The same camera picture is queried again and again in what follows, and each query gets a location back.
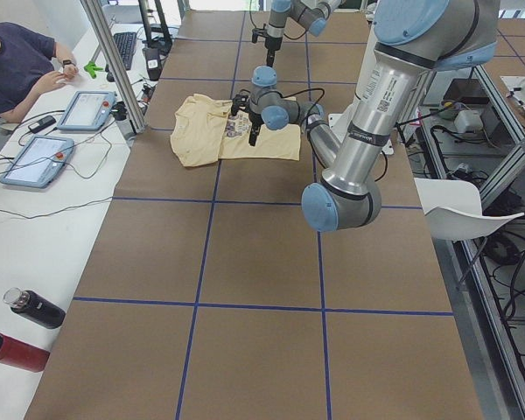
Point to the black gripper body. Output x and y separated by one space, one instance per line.
255 122
271 44

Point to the cream long-sleeve graphic shirt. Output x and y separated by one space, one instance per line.
202 135

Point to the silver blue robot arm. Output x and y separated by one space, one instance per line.
313 20
412 37

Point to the black keyboard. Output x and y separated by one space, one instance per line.
125 43

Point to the far teach pendant tablet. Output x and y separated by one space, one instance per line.
87 111

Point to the teach pendant tablet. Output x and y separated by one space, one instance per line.
87 111
39 162

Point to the green clamp tool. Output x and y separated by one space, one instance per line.
92 69

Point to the brown paper table cover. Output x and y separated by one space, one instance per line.
207 295

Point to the near teach pendant tablet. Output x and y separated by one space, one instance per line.
39 162

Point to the seated person in navy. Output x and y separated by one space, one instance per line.
31 65

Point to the white plastic chair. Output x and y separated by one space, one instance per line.
453 210

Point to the black drink bottle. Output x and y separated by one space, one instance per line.
30 305

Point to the red drink bottle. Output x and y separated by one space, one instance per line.
18 354

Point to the aluminium frame post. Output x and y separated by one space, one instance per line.
107 44

